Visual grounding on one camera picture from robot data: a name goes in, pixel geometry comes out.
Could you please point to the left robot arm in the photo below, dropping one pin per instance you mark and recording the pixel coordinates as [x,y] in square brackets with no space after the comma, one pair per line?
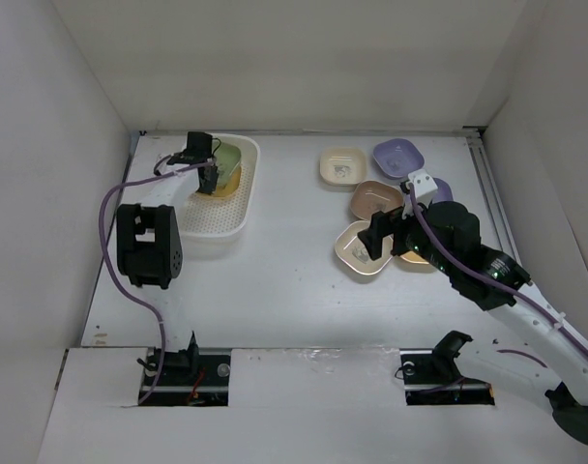
[149,252]

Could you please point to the green panda plate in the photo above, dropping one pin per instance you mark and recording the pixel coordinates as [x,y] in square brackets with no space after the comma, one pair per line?
[228,159]

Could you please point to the cream panda plate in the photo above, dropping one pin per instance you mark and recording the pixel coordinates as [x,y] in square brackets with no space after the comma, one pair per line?
[353,256]
[343,166]

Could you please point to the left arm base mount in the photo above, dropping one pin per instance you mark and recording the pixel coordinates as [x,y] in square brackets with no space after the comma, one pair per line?
[192,377]

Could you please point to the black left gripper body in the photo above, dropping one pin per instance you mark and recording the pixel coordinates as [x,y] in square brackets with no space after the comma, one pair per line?
[209,187]

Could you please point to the purple panda plate near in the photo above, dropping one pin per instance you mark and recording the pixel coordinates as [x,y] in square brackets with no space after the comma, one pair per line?
[444,192]

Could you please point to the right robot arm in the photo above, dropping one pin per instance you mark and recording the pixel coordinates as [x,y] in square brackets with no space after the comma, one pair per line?
[447,236]

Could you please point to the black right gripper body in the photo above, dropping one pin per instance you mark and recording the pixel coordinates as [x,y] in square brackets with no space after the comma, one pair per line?
[410,233]

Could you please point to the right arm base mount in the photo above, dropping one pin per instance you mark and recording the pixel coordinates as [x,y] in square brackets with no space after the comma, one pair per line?
[430,376]

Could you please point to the purple panda plate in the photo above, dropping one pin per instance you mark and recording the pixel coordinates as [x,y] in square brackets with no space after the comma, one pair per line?
[444,192]
[397,158]

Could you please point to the brown panda plate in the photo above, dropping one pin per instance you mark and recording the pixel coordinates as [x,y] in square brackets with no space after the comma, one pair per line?
[370,197]

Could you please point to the white perforated plastic bin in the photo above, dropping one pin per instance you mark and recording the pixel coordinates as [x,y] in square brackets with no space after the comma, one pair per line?
[210,226]

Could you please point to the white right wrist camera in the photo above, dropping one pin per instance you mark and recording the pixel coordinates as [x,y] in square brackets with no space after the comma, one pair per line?
[420,190]

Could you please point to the yellow panda plate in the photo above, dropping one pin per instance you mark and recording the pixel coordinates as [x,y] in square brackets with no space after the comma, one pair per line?
[228,189]
[412,263]

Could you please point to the purple panda plate far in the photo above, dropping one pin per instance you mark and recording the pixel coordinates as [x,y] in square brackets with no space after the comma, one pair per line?
[397,158]

